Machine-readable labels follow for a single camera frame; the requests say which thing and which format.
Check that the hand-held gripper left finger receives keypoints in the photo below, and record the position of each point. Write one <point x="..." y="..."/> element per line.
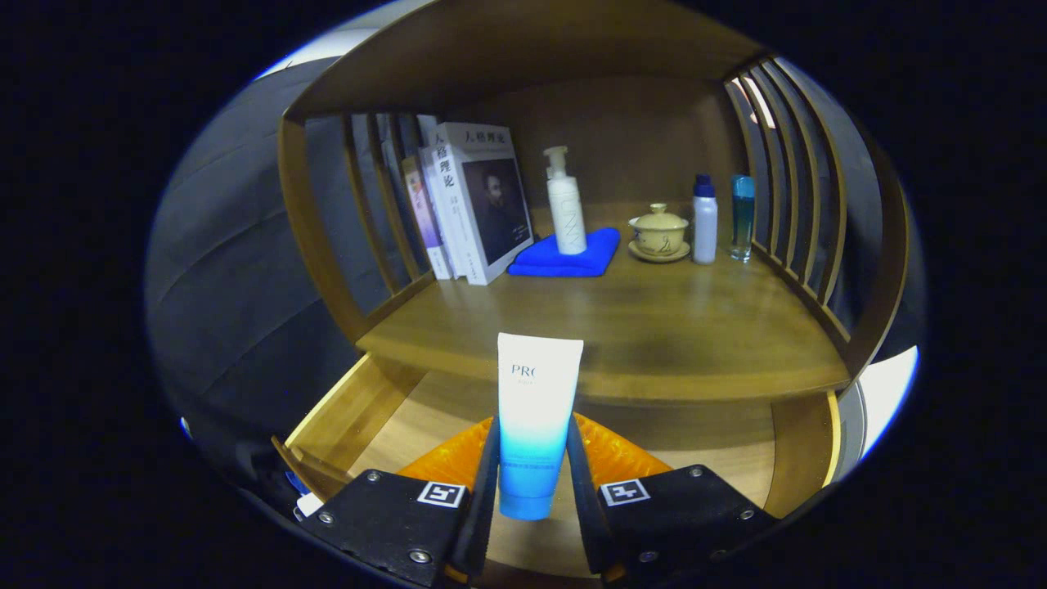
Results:
<point x="483" y="507"/>

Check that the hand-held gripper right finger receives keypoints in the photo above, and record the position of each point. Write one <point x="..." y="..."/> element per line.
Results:
<point x="582" y="507"/>

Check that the white and blue tube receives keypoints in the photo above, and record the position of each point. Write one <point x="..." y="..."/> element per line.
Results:
<point x="536" y="409"/>

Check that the brown wooden drawer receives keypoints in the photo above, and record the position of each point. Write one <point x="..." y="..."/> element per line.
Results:
<point x="409" y="425"/>

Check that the wooden countertop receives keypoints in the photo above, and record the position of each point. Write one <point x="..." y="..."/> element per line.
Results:
<point x="695" y="327"/>

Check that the grey filing cabinet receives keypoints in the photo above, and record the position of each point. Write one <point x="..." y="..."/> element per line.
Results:
<point x="887" y="393"/>

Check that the brown wooden cabinet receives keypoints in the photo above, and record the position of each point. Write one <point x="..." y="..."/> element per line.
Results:
<point x="622" y="131"/>

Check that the folded blue cloth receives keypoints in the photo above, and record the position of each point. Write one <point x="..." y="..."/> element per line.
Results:
<point x="564" y="262"/>

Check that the thin purple book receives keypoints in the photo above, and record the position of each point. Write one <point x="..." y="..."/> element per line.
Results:
<point x="429" y="229"/>

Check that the beige lidded teacup with saucer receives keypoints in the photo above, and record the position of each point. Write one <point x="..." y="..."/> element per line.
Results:
<point x="659" y="233"/>

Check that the white pump bottle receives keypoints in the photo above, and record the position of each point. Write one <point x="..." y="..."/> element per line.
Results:
<point x="567" y="213"/>

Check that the thick white portrait book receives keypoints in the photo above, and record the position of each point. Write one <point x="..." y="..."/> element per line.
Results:
<point x="491" y="204"/>

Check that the thin white book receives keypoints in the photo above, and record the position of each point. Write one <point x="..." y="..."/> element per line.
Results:
<point x="442" y="204"/>

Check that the white bottle with blue cap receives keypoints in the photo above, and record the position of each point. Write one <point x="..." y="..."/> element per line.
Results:
<point x="705" y="225"/>

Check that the teal glass bottle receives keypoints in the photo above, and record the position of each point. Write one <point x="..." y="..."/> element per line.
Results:
<point x="743" y="221"/>

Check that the black backdrop cloth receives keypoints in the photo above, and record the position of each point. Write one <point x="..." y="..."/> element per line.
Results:
<point x="229" y="270"/>

